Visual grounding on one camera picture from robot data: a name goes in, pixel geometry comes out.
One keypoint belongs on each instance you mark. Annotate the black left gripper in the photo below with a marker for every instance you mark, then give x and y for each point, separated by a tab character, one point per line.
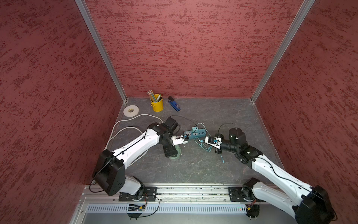
170	151

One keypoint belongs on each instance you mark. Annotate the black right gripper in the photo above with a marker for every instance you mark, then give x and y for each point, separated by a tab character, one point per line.
218	151

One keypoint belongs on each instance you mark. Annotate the teal power strip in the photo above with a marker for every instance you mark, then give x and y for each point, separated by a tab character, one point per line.
200	134

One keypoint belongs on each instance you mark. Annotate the teal usb charger adapter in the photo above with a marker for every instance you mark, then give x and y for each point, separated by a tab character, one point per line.
195	129

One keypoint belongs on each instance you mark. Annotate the green meat grinder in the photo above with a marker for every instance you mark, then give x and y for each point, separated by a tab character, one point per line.
178	153

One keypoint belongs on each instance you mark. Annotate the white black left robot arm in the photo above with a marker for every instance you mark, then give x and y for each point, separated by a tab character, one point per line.
109	172

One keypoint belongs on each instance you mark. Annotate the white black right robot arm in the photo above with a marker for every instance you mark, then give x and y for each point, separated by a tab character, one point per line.
306	204

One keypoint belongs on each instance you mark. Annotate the yellow pencil cup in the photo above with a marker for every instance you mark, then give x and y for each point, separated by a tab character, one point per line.
158	105

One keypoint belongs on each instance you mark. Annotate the blue black stapler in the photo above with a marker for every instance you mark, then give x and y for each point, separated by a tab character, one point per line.
173	103

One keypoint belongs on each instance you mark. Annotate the white tape roll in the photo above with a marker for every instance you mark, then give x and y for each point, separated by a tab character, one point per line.
131	111

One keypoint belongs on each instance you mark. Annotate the colored pencils bundle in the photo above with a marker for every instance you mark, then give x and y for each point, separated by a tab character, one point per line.
152	96

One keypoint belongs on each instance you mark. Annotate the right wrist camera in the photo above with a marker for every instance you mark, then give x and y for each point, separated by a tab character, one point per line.
213	141

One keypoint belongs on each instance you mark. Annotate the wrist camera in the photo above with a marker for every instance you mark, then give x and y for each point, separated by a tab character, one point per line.
213	141
179	139

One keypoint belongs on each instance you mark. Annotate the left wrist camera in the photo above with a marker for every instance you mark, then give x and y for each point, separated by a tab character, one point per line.
179	139

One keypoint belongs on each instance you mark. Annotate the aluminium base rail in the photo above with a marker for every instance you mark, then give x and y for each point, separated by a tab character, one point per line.
177	203

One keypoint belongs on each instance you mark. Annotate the right corner aluminium post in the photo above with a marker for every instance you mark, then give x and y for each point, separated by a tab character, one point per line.
290	34

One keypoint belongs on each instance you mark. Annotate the corner aluminium post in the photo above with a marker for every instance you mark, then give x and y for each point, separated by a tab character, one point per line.
85	13
290	34

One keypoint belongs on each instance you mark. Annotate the left corner aluminium post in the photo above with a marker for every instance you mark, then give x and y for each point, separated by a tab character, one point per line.
85	13

